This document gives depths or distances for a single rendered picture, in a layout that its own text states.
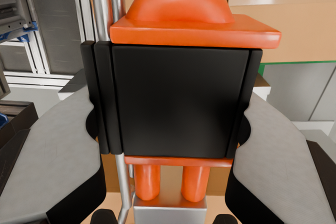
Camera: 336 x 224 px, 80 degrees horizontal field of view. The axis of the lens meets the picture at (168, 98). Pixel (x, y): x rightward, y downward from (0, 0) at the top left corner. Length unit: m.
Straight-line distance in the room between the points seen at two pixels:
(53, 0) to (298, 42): 0.99
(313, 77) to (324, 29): 0.80
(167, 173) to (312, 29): 0.67
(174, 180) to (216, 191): 0.25
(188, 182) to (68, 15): 1.00
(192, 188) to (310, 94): 1.51
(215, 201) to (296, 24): 0.56
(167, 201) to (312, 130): 1.67
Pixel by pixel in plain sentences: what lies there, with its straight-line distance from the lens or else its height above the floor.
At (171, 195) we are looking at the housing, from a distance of 0.19.
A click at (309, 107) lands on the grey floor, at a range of 1.70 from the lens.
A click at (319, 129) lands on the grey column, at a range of 1.85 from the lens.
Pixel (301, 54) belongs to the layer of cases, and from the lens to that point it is 0.80.
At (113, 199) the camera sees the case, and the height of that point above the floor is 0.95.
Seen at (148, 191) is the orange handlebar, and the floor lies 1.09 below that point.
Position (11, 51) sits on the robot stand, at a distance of 1.31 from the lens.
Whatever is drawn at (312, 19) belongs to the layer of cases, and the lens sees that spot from 0.78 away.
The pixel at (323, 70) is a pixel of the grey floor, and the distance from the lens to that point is 1.60.
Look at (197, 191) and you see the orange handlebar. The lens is 0.18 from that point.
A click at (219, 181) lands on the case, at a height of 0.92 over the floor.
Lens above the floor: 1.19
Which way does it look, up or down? 60 degrees down
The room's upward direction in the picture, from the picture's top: 178 degrees counter-clockwise
